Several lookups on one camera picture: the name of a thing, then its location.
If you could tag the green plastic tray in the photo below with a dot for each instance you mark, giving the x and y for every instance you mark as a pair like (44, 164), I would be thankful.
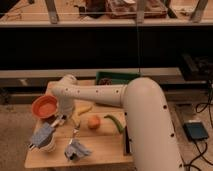
(116, 77)

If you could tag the red bowl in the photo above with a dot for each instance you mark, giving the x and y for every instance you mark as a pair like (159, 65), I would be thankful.
(44, 106)

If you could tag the yellow banana toy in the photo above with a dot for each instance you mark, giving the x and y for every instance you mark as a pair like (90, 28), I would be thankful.
(84, 109)

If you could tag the metal spoon yellow handle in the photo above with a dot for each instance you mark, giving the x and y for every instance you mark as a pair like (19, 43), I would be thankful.
(76, 123)

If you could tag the black scrub brush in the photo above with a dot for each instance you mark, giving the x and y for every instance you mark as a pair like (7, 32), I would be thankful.
(126, 145)

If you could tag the long white handled brush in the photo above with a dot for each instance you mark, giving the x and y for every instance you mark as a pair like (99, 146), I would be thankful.
(59, 121)

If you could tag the crumpled blue grey cloth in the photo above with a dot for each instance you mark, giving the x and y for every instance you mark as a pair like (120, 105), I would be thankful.
(75, 150)

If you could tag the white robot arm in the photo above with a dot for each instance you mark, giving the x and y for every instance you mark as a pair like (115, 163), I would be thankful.
(152, 136)

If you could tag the green pepper toy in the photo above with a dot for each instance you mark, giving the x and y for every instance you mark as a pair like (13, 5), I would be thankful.
(117, 123)

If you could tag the brown item in tray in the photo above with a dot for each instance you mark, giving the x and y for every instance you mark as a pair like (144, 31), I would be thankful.
(105, 81)

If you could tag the black foot pedal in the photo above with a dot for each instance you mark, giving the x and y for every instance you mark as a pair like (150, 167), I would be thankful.
(195, 131)

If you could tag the orange fruit toy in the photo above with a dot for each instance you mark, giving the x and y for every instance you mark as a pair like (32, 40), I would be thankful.
(94, 122)

